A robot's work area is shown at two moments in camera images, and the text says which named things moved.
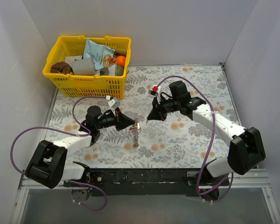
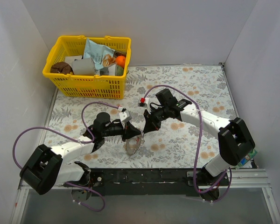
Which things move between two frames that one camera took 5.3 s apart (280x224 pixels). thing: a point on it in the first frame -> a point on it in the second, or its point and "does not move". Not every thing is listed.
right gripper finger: x=158 y=112 -> x=151 y=123
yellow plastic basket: x=107 y=87 does not move
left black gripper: x=118 y=120 -> x=125 y=131
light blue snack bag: x=102 y=56 does not move
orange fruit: x=120 y=60 does not move
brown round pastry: x=61 y=67 does not move
